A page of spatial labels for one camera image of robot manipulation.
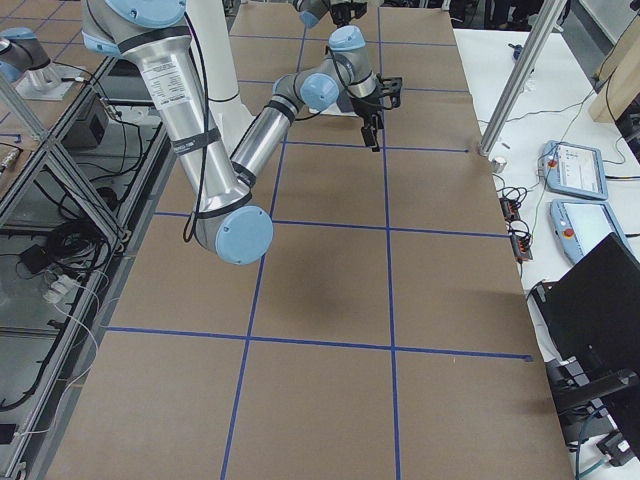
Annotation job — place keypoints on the teach pendant tablet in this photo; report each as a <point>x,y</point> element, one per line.
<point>574,170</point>
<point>581,225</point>

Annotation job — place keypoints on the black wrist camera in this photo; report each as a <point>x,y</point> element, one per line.
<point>389,91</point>

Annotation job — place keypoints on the far teach pendant tablet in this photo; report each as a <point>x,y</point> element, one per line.
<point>574,170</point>

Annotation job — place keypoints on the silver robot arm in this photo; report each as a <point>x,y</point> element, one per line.
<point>182,51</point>
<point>21,51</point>

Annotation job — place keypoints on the black laptop computer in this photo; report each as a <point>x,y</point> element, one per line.
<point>592,314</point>

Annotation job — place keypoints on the near teach pendant tablet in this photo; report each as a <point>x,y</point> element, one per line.
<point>581,225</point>

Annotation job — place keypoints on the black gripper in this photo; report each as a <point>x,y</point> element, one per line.
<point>341,11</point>
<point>365,106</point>

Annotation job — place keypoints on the aluminium frame post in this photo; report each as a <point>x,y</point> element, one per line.
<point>533,46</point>

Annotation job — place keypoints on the white central pedestal column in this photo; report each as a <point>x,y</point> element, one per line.
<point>230,113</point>

